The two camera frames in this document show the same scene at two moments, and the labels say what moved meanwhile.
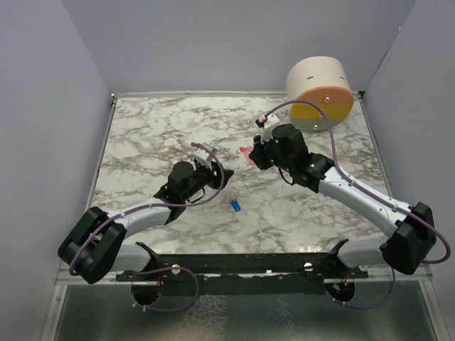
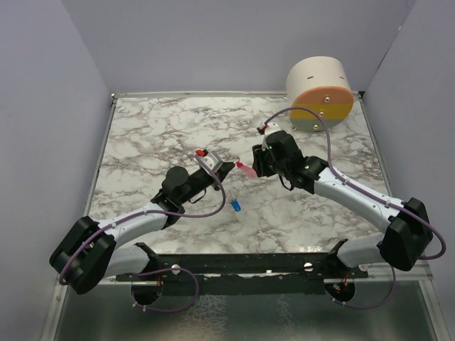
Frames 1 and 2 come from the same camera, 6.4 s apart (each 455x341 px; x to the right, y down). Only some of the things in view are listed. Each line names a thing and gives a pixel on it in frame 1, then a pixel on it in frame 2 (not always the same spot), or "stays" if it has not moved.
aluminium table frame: [236, 224] stays
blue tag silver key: [236, 205] stays
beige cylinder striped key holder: [323, 80] stays
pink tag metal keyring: [246, 150] -> [248, 170]
